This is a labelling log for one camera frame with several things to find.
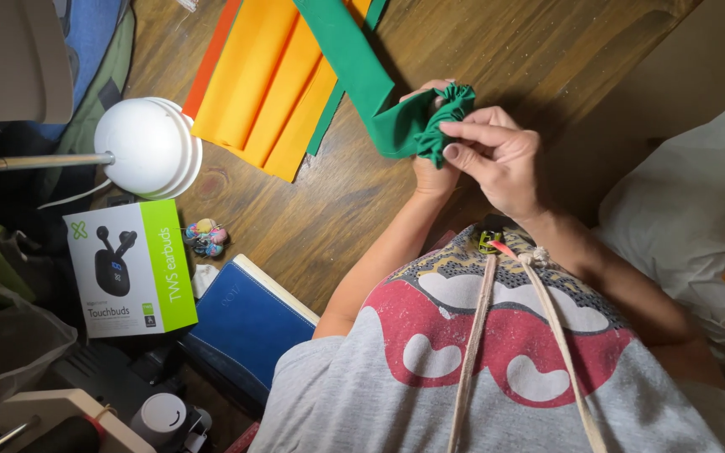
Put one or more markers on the person's right hand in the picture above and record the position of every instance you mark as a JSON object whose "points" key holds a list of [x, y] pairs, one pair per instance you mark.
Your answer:
{"points": [[507, 163]]}

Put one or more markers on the person's left hand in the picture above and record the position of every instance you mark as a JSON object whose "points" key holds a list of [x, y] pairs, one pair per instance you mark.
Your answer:
{"points": [[435, 179]]}

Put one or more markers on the person's left fingers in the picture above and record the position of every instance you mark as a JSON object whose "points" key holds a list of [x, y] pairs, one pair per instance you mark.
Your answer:
{"points": [[428, 88]]}

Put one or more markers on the green fabric strip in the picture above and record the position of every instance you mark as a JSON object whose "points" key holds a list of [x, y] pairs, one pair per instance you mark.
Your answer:
{"points": [[362, 69]]}

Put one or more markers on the dark green fabric sheet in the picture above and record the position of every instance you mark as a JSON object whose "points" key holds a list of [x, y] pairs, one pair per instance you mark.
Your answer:
{"points": [[325, 119]]}

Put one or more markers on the yellow fabric sheets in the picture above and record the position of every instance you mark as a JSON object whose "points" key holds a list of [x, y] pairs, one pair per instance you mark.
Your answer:
{"points": [[268, 82]]}

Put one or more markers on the green clip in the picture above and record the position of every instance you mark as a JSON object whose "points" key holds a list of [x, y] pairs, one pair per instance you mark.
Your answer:
{"points": [[489, 242]]}

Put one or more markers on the orange fabric strip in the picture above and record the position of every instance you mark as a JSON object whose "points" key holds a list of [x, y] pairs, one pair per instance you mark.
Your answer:
{"points": [[208, 63]]}

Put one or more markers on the colourful fabric ball pincushion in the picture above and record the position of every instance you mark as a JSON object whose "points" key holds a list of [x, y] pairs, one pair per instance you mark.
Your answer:
{"points": [[206, 238]]}

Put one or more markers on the white desk lamp head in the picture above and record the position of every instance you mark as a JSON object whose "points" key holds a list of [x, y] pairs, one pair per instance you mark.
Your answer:
{"points": [[148, 148]]}

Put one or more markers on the white plastic bag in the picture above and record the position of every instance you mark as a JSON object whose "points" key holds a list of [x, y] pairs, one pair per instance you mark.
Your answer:
{"points": [[683, 220]]}

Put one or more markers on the blue notebook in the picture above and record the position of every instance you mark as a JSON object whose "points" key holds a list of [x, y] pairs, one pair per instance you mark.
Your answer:
{"points": [[249, 321]]}

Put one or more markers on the white crumpled paper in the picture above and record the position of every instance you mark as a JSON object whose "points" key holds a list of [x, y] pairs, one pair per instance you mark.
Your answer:
{"points": [[204, 280]]}

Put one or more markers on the grey printed t-shirt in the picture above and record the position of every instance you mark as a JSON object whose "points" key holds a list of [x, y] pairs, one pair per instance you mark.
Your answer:
{"points": [[501, 390]]}

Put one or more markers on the olive green cloth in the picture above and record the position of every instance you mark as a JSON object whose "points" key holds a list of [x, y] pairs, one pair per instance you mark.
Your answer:
{"points": [[101, 94]]}

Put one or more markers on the blue cloth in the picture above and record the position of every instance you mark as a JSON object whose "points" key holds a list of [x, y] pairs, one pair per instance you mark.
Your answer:
{"points": [[92, 44]]}

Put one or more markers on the white and green earbuds box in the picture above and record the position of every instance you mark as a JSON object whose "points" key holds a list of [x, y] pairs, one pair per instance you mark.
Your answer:
{"points": [[126, 267]]}

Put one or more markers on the red object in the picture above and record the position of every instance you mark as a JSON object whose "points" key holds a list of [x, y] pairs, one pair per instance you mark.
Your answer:
{"points": [[244, 439]]}

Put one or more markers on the beige chair back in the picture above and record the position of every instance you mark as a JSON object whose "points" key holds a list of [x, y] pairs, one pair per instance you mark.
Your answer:
{"points": [[10, 56]]}

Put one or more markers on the black device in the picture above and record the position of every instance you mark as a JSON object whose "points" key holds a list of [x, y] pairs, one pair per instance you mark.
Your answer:
{"points": [[111, 371]]}

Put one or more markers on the white cylindrical container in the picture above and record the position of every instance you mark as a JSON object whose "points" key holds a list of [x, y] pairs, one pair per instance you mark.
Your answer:
{"points": [[158, 418]]}

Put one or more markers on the white wooden stand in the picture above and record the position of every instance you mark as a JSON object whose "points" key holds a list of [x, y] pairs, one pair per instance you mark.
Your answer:
{"points": [[54, 409]]}

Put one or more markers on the clear plastic bag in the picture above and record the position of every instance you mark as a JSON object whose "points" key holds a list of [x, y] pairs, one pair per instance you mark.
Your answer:
{"points": [[4, 358]]}

